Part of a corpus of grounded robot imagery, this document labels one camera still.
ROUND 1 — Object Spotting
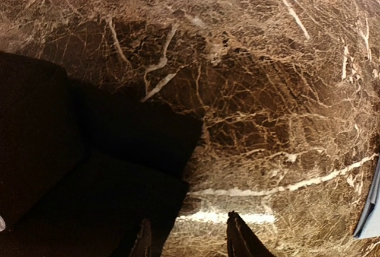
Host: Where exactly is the folded black shirt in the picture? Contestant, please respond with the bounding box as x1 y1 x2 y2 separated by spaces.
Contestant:
1 52 202 256

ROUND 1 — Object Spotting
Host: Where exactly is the light blue long sleeve shirt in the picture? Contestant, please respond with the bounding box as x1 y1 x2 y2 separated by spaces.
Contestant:
353 159 380 239

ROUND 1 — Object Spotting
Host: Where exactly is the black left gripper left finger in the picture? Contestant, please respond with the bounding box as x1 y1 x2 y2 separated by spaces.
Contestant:
118 218 152 257

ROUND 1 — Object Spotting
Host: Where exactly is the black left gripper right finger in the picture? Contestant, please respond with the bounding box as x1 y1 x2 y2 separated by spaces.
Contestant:
226 211 274 257

